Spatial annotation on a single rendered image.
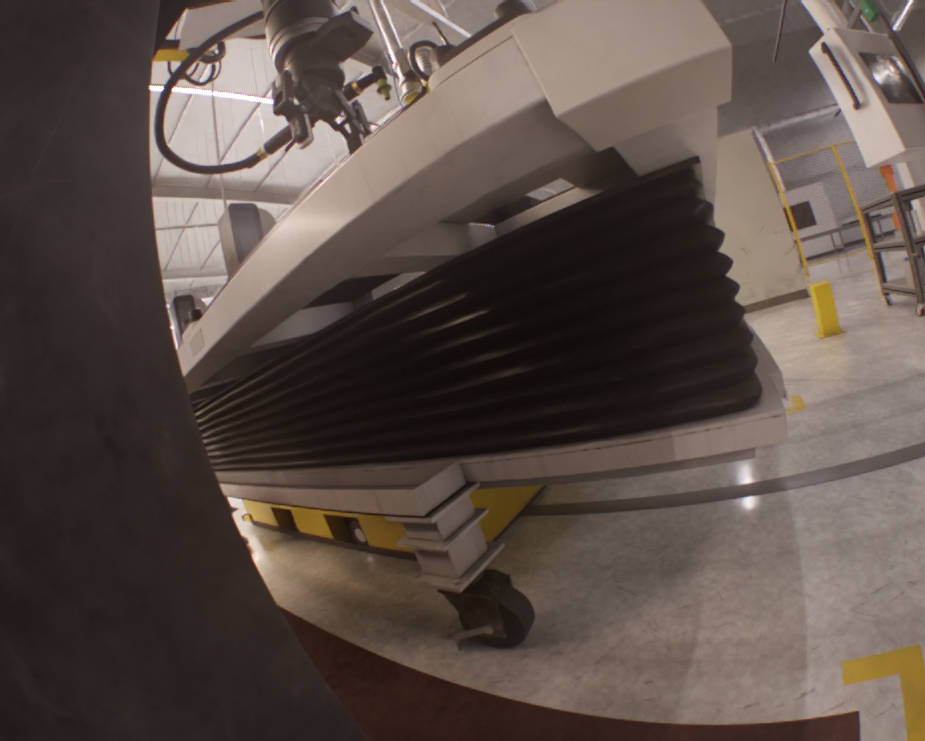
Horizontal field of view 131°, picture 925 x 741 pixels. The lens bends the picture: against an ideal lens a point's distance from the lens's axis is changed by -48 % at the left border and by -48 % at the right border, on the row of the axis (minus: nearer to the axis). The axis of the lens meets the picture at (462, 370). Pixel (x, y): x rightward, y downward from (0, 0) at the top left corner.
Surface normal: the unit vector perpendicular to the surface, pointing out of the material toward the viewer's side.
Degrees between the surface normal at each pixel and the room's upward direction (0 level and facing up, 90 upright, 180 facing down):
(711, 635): 0
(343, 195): 90
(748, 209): 90
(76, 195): 90
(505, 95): 90
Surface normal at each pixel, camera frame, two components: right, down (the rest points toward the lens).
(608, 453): -0.57, 0.23
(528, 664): -0.31, -0.95
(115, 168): 0.84, -0.25
